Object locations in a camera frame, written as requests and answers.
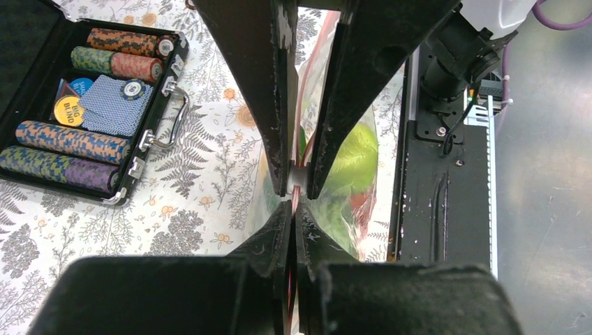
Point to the black poker chip case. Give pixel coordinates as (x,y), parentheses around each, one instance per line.
(84,101)

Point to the floral table mat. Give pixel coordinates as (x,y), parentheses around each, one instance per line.
(204,196)

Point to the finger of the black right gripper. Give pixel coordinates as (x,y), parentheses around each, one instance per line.
(372,40)
(258,42)

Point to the red orange mango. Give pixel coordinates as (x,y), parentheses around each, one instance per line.
(362,205)

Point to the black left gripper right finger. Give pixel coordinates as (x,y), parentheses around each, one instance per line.
(341,295)

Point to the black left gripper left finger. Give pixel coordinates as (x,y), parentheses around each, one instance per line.
(244,292)

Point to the green pear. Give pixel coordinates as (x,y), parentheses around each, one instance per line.
(356,163)

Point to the clear zip top bag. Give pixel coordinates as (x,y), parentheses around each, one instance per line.
(311,73)

